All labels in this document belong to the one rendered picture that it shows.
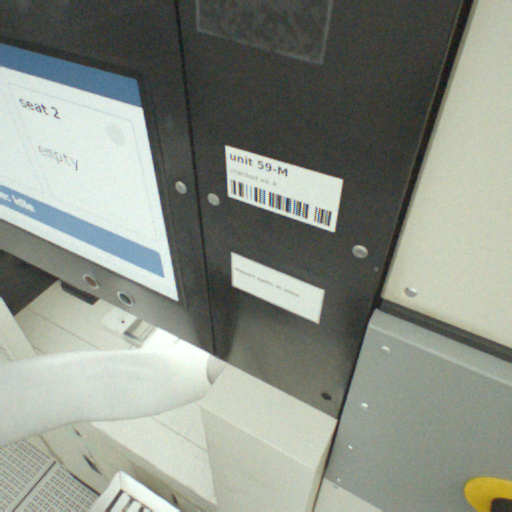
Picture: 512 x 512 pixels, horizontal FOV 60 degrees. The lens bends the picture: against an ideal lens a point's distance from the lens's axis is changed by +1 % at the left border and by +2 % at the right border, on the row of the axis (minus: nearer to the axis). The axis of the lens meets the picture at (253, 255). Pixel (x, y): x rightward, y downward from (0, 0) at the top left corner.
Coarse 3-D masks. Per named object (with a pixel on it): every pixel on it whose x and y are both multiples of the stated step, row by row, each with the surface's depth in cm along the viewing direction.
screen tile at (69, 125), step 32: (32, 96) 33; (32, 128) 36; (64, 128) 34; (96, 128) 32; (128, 128) 30; (128, 160) 32; (64, 192) 40; (96, 192) 37; (128, 192) 35; (128, 224) 38
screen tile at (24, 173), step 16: (0, 96) 35; (0, 112) 37; (0, 128) 38; (16, 128) 37; (0, 144) 40; (16, 144) 39; (0, 160) 42; (16, 160) 40; (16, 176) 42; (32, 176) 41
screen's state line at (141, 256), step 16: (0, 192) 46; (16, 192) 44; (16, 208) 47; (32, 208) 45; (48, 208) 43; (48, 224) 45; (64, 224) 43; (80, 224) 42; (80, 240) 44; (96, 240) 42; (112, 240) 41; (128, 240) 39; (128, 256) 41; (144, 256) 40; (160, 272) 40
